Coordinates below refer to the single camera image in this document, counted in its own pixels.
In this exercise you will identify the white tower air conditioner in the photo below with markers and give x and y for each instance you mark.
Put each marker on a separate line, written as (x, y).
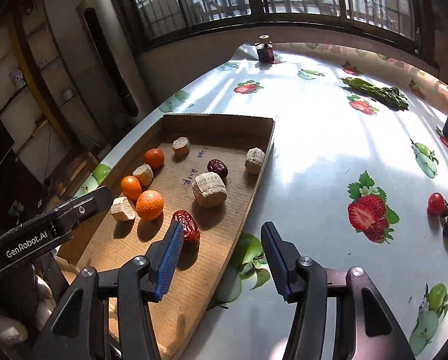
(107, 26)

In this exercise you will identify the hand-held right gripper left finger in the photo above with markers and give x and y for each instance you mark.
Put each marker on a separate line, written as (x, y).
(169, 262)

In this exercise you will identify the dark leafy greens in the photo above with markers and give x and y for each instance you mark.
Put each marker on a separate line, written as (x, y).
(392, 99)

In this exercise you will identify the dried red date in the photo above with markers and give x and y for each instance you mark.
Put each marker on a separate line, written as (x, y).
(186, 228)
(446, 210)
(217, 167)

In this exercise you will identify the small purple plush toy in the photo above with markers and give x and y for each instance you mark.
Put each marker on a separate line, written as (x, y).
(16, 78)

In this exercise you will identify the brown cardboard tray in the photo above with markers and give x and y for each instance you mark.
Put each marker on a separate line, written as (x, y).
(227, 240)

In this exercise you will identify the large beige fibrous chunk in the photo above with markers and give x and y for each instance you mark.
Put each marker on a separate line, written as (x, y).
(208, 190)

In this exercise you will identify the white rounded object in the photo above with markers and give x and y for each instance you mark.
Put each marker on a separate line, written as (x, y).
(6, 330)

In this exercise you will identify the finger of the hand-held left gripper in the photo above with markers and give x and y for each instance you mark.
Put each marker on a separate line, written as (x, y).
(92, 202)

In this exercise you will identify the green leafy vegetable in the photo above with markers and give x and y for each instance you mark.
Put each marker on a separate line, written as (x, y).
(355, 82)

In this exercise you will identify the orange tangerine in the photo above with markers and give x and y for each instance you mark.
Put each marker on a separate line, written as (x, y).
(150, 205)
(153, 157)
(131, 187)

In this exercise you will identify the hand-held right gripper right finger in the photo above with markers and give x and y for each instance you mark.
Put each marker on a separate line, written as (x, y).
(276, 262)

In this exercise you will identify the dark wooden stool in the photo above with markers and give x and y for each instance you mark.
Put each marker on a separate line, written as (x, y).
(75, 165)

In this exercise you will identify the dark glass jar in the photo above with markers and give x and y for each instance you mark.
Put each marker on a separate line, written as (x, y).
(266, 50)

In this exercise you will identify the fruit print tablecloth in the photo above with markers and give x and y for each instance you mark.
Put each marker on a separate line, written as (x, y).
(321, 157)

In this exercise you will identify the red tomato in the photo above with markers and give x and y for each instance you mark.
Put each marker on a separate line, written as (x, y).
(435, 202)

